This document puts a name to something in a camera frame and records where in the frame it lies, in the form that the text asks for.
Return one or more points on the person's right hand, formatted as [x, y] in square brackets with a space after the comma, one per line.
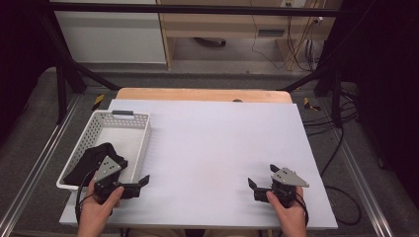
[291, 215]

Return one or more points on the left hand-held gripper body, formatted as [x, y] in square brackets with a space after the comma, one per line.
[106, 169]

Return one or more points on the black curtain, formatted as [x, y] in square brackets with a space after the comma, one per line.
[388, 82]
[19, 59]

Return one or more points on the black horizontal frame bar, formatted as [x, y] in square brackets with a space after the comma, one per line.
[197, 9]

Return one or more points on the person's left hand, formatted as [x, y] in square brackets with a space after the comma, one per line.
[95, 210]

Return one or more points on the dark object under desk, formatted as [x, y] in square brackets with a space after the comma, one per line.
[210, 42]

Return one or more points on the light wooden desk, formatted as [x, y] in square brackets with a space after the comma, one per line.
[214, 24]

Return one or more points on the black metal stand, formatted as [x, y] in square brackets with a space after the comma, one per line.
[336, 95]
[61, 89]

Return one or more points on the white perforated plastic basket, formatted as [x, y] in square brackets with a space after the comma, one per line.
[131, 144]

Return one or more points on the yellow black tape piece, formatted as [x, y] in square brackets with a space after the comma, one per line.
[309, 104]
[98, 101]

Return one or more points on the white foam board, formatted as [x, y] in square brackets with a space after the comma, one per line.
[210, 148]

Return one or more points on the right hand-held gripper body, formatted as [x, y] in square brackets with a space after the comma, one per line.
[286, 179]

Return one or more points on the white cabinet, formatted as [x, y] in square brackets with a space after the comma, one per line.
[112, 36]

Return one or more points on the black cloth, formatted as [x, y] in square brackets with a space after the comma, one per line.
[87, 164]

